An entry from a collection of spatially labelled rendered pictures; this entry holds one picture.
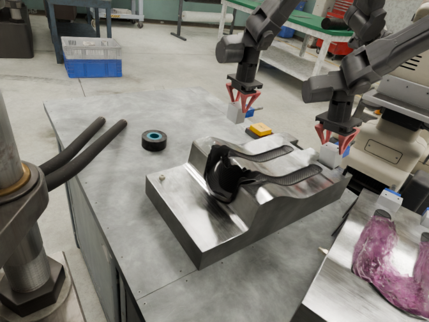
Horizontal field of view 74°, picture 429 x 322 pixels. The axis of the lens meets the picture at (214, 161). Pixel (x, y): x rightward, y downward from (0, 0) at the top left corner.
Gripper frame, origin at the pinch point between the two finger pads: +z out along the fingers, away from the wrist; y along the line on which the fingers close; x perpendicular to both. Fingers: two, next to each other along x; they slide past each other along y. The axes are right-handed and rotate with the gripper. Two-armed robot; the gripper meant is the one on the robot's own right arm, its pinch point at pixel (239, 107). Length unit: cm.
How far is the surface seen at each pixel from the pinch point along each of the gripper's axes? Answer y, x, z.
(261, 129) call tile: -1.1, 13.9, 11.9
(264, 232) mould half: 36.2, -18.6, 12.1
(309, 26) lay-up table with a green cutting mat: -180, 255, 17
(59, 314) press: 31, -61, 14
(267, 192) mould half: 34.4, -19.6, 0.8
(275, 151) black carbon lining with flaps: 17.4, 1.5, 6.9
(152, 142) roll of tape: -6.6, -26.9, 10.6
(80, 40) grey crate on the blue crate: -322, 22, 63
